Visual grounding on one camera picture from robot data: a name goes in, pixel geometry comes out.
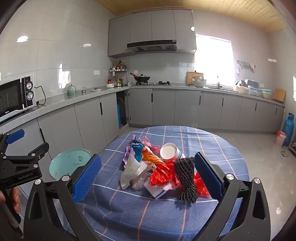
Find white microwave oven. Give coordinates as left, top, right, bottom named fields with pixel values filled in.
left=0, top=74, right=36, bottom=123

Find grey upper cabinets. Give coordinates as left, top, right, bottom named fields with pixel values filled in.
left=108, top=10, right=197, bottom=57

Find brown wooden board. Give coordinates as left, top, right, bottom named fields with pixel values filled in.
left=273, top=88, right=287, bottom=103

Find white dish basket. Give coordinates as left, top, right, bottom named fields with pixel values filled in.
left=233, top=80, right=251, bottom=94

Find orange plastic wrapper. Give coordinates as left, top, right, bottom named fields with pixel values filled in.
left=141, top=149, right=167, bottom=167

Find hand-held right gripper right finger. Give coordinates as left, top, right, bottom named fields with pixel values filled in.
left=194, top=152, right=271, bottom=241

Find white bucket with red bag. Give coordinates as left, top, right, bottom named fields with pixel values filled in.
left=275, top=130, right=287, bottom=147

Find clear plastic bag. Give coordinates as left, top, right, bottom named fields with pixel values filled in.
left=120, top=171, right=151, bottom=190

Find bright window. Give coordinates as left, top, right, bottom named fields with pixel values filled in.
left=195, top=35, right=234, bottom=87

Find blue gas cylinder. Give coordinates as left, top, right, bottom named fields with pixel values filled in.
left=117, top=103, right=123, bottom=128
left=283, top=113, right=295, bottom=146

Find blue foil wrapper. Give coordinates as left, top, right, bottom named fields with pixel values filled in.
left=132, top=142, right=147, bottom=163

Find blue plaid tablecloth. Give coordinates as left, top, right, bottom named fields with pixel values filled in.
left=76, top=126, right=250, bottom=241

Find black power cable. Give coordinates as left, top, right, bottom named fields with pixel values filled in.
left=34, top=86, right=47, bottom=110

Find blue plastic box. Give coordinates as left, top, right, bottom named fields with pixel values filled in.
left=248, top=80, right=263, bottom=96

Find grey kitchen base cabinets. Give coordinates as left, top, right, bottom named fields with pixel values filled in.
left=0, top=84, right=286, bottom=202

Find gas stove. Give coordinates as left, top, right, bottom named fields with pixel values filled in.
left=134, top=81, right=173, bottom=86

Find black range hood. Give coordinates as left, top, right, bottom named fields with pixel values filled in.
left=127, top=39, right=177, bottom=53

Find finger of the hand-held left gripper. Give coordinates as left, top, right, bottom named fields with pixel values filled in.
left=0, top=129, right=25, bottom=149
left=3, top=142, right=50, bottom=166

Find metal spice rack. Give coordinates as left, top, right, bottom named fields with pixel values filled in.
left=109, top=60, right=128, bottom=87

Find black wok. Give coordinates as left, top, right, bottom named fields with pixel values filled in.
left=130, top=72, right=151, bottom=83

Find wooden cutting board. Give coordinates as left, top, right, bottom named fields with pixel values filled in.
left=186, top=71, right=204, bottom=85

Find metal cooking pot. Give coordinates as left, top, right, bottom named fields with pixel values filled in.
left=191, top=76, right=207, bottom=88

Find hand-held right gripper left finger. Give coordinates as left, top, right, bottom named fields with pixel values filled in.
left=23, top=153, right=102, bottom=241

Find white box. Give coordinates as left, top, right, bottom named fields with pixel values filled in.
left=143, top=179, right=183, bottom=200

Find mint green trash bin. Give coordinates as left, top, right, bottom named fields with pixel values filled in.
left=48, top=148, right=92, bottom=181

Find white foam net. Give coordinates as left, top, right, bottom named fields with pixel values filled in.
left=124, top=152, right=147, bottom=179

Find purple foil wrapper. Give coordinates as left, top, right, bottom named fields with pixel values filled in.
left=122, top=136, right=137, bottom=171

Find person's left hand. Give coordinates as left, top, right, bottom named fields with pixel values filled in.
left=0, top=186, right=22, bottom=215

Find hanging cloths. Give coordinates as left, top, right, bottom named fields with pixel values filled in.
left=237, top=60, right=256, bottom=74

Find pink clear plastic wrapper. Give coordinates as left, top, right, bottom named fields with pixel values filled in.
left=139, top=136, right=153, bottom=149

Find striped white paper cup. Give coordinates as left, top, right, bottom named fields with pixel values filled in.
left=159, top=142, right=185, bottom=161

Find black foam net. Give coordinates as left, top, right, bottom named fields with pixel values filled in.
left=173, top=156, right=198, bottom=204

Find red plastic bag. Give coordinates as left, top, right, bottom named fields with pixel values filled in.
left=149, top=161, right=183, bottom=188

